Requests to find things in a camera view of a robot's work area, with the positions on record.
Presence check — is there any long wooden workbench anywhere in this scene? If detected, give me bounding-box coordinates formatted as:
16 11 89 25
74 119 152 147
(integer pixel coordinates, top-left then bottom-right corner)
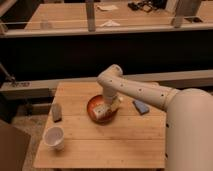
0 1 213 38

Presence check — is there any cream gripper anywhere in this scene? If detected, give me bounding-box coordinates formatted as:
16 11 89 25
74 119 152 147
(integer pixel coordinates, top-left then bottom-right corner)
103 95 121 112

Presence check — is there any white paper sheet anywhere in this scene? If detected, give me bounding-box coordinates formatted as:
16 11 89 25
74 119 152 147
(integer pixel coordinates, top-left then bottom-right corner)
100 20 120 27

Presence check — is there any brown cardboard box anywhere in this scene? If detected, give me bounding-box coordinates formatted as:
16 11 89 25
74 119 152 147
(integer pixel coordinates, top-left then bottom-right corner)
0 121 31 171

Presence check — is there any small wooden table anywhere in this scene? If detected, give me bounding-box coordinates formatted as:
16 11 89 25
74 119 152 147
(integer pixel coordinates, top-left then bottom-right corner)
34 82 165 169

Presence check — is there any black tools pile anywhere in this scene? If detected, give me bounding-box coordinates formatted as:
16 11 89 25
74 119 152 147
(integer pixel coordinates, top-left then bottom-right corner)
127 0 166 13

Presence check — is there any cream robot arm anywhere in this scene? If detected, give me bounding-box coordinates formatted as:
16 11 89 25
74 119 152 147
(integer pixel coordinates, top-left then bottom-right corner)
97 64 213 171

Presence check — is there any clear plastic bottle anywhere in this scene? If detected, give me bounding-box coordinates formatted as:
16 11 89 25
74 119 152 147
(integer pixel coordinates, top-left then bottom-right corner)
40 15 52 29

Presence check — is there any grey brown block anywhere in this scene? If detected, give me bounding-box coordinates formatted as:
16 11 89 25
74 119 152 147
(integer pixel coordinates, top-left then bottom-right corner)
51 103 62 122

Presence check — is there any red ceramic bowl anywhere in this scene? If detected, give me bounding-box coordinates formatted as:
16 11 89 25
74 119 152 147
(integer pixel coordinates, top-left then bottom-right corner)
87 95 121 124

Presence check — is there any grey metal post right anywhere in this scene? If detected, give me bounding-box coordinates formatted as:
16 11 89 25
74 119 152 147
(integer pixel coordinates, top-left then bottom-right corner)
171 0 192 28

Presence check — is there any blue sponge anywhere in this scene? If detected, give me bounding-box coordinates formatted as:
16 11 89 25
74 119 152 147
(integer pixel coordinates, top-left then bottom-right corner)
133 100 149 115

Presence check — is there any white paper cup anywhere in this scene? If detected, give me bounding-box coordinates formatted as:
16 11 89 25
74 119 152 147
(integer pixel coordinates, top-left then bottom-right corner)
43 127 64 150

